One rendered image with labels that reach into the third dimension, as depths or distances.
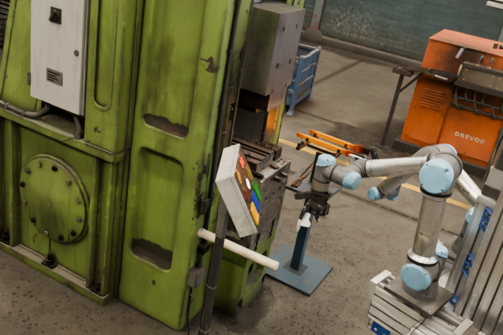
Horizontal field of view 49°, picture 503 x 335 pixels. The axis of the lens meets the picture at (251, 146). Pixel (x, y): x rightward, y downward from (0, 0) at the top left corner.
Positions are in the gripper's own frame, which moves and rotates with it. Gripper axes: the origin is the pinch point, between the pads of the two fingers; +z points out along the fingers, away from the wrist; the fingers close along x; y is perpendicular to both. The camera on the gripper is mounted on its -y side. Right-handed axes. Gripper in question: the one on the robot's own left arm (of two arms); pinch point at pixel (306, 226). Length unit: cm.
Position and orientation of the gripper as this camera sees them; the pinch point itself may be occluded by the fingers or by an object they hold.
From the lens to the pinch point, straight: 250.7
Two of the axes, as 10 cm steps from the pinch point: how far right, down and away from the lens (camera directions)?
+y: 7.2, 3.8, -5.9
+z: -1.6, 9.1, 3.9
